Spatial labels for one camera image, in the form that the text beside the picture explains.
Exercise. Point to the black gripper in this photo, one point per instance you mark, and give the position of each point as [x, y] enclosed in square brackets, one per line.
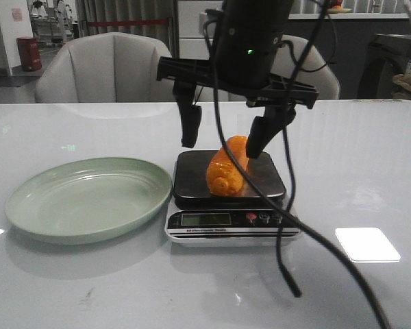
[188, 73]

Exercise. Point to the red trash bin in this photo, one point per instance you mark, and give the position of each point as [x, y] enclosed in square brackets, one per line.
[29, 53]

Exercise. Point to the grey upholstered chair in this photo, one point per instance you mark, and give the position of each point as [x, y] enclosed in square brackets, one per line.
[106, 68]
[323, 80]

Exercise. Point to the orange corn cob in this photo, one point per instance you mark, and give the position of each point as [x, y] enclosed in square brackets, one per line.
[222, 176]

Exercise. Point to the black silver kitchen scale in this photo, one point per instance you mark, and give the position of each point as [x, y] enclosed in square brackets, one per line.
[197, 218]

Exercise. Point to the dark appliance at right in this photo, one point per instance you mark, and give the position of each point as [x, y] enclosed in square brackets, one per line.
[387, 55]

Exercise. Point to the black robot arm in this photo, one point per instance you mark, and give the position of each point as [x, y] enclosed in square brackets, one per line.
[244, 45]

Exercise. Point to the left grey upholstered chair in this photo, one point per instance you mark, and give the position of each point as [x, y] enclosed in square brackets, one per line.
[106, 68]

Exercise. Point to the white drawer cabinet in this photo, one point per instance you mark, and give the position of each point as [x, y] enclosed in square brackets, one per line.
[191, 16]

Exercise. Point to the right grey upholstered chair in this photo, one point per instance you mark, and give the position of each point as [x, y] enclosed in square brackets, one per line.
[323, 80]

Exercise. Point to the dark grey counter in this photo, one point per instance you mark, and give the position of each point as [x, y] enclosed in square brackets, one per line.
[343, 43]

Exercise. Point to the light green plate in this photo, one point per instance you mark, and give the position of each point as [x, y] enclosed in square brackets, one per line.
[88, 201]

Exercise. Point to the fruit bowl on counter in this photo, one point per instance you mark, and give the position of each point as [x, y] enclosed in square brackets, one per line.
[337, 7]

